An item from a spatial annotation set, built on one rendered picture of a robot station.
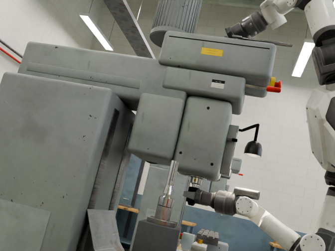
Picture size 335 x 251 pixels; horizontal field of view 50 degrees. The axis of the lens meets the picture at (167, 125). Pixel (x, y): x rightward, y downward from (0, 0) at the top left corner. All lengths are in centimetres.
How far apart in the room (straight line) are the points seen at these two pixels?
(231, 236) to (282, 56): 419
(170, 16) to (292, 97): 701
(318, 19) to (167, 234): 82
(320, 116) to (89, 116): 83
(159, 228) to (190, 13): 101
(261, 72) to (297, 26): 776
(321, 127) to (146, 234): 61
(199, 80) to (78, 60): 56
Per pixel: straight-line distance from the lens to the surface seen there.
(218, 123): 145
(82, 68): 166
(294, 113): 842
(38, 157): 149
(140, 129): 147
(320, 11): 131
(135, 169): 831
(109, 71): 160
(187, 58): 152
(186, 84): 149
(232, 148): 151
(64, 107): 149
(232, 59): 150
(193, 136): 144
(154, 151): 144
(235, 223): 799
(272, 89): 148
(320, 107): 118
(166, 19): 166
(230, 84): 147
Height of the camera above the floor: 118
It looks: 12 degrees up
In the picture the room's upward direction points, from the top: 13 degrees clockwise
